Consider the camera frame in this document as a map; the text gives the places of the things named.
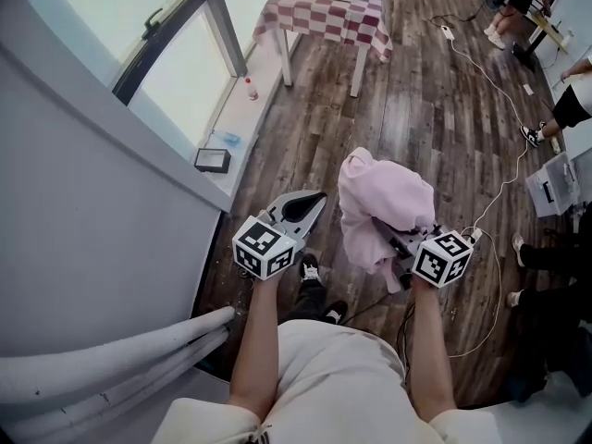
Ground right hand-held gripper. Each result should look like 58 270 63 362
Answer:
376 219 475 291

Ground looped white cable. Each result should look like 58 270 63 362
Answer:
446 238 506 360

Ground person's black trousers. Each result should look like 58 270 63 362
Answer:
289 275 342 323

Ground white table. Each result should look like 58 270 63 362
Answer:
276 25 370 99

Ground small dark tray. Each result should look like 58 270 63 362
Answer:
192 147 232 175

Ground black window frame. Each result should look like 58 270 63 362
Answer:
0 0 249 156

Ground light wooden side table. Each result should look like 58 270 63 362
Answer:
511 0 577 74

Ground person's left forearm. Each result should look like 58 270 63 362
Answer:
228 273 284 411

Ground white insulated pipe bundle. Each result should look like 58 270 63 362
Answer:
0 305 237 444

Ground black window handle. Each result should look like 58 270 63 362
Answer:
141 7 164 41

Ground person's cream shirt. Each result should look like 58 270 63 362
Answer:
151 319 505 444

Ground clear plastic bin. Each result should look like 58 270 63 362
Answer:
524 151 585 220

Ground pink clothes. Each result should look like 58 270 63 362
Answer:
337 146 437 295

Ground clear plastic bottle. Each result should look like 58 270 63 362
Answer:
211 129 242 147

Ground long white cable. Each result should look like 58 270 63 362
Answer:
450 39 531 240

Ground person's black sneaker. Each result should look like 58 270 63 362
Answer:
323 300 349 327
299 253 321 282

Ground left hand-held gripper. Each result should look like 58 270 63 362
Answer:
230 191 328 281

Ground red white checked tablecloth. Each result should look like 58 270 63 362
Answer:
252 0 394 63

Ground black cable bundle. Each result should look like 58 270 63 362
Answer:
341 289 420 388

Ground thin black cable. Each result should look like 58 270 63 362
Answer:
429 0 491 28

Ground person's right forearm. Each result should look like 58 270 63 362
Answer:
409 277 460 424

